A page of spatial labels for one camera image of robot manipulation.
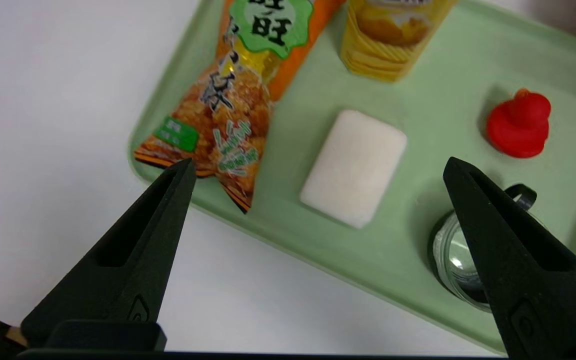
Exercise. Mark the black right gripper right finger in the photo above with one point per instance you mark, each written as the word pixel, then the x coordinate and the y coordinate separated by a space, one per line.
pixel 543 300

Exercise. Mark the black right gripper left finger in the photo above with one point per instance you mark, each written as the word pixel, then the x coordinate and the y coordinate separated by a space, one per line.
pixel 118 270

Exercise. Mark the orange snack bag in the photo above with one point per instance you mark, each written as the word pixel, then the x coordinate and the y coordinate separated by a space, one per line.
pixel 233 110

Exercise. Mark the white soap bar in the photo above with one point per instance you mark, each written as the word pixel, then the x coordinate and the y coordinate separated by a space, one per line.
pixel 353 167

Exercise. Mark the yellow potato chip box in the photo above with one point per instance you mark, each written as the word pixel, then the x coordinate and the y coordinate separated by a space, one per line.
pixel 388 40

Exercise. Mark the clear glass jar black insert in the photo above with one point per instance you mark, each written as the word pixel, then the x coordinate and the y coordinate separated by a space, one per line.
pixel 453 260

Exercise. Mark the red rubber duck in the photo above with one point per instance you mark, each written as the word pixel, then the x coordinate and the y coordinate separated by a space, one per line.
pixel 518 130

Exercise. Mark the light green plastic tray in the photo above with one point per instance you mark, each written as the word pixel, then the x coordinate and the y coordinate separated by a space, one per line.
pixel 443 100

